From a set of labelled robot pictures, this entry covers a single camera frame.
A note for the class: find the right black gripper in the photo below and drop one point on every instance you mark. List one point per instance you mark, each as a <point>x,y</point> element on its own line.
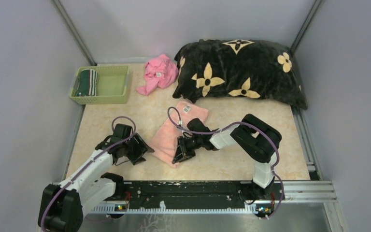
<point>182,151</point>

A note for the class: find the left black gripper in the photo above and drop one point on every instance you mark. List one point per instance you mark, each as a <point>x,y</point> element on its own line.
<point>141,148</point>

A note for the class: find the light salmon pink towel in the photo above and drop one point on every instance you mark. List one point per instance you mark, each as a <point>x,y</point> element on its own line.
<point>164,142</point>

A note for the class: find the green white striped towel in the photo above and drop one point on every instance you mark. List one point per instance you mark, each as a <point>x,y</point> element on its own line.
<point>87,83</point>

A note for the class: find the black blanket with beige flowers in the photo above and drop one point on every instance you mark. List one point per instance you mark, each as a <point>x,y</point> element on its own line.
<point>255,69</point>

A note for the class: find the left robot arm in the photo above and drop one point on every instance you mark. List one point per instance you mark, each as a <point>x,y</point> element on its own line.
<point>66,204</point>

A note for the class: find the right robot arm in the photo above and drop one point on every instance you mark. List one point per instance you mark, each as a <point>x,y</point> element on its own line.
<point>258,139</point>

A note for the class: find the green perforated plastic basket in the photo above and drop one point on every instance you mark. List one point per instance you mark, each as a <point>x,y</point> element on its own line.
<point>112,88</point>

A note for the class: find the bright pink crumpled towel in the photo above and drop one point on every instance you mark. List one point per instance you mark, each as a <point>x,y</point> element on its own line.
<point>159,72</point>

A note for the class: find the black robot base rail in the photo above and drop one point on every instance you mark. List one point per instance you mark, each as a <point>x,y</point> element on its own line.
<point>193,197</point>

